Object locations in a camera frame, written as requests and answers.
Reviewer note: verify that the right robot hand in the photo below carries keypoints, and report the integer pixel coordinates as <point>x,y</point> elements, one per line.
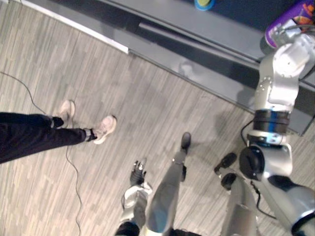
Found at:
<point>285,30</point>

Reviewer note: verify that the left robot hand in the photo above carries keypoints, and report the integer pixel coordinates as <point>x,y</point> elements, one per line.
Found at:
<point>137,173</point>

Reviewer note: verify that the purple chips can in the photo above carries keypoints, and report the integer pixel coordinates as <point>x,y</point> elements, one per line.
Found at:
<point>299,12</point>

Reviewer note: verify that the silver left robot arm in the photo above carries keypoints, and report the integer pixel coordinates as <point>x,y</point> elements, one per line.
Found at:
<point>136,201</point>

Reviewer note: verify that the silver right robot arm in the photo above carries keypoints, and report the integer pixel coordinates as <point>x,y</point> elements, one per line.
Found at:
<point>283,81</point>

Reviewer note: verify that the dark grey shelf unit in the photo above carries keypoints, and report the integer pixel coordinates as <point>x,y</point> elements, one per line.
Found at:
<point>197,27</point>

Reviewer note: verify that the silver left robot leg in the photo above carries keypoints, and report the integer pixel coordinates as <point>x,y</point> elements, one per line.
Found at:
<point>165,196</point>

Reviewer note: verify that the silver robot leg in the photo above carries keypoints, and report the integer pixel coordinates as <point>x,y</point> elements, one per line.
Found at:
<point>240,206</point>
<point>165,196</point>

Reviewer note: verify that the beige shoe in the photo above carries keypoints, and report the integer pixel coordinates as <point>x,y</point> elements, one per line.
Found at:
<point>105,129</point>
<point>67,111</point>

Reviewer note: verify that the blue and green container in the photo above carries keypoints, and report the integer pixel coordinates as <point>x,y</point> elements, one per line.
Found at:
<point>204,3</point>

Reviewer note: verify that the person's leg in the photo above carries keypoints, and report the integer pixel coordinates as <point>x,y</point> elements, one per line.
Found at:
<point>37,142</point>
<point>24,120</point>

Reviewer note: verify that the silver right robot leg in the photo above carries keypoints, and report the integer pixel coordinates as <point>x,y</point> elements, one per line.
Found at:
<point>240,206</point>

